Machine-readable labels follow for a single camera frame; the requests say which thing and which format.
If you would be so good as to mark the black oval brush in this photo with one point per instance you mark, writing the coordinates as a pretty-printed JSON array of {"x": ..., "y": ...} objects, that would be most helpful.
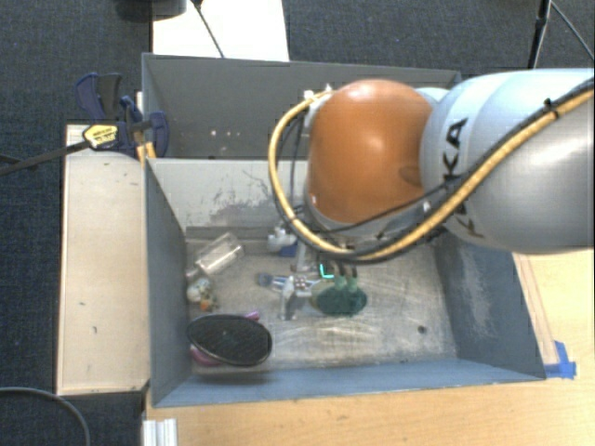
[{"x": 228, "y": 340}]

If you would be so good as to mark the clear glass cup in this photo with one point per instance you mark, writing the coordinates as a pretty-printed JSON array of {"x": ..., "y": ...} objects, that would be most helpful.
[{"x": 218, "y": 254}]

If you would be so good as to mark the white and blue spray bottle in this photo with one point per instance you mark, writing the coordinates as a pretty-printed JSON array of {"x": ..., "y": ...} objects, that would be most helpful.
[{"x": 281, "y": 240}]

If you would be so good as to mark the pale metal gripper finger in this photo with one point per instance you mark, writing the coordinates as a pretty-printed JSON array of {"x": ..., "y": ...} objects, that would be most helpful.
[
  {"x": 291, "y": 304},
  {"x": 278, "y": 281}
]

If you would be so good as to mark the pale wood flat board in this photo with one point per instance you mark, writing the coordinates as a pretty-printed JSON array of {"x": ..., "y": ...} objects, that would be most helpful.
[{"x": 104, "y": 272}]

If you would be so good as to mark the grey metal bin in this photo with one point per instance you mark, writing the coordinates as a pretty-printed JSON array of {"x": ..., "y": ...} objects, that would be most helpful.
[{"x": 353, "y": 337}]

